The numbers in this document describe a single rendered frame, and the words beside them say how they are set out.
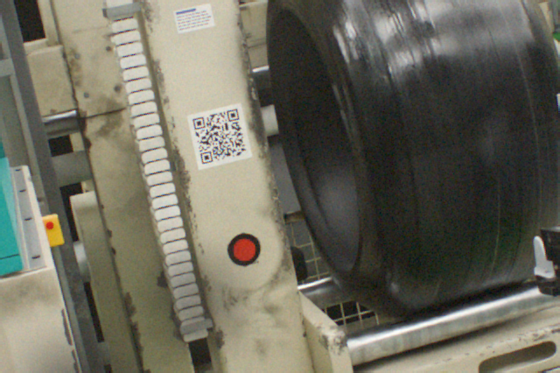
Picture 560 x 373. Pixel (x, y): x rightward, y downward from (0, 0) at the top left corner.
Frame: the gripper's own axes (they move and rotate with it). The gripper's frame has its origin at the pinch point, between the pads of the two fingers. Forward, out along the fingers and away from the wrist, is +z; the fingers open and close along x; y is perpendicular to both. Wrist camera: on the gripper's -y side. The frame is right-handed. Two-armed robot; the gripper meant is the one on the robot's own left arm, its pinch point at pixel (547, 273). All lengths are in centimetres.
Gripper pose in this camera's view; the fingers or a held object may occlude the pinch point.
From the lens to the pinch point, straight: 147.9
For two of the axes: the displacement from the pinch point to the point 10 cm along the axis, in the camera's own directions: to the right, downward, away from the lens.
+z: -2.2, -0.3, 9.8
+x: -9.5, 2.4, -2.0
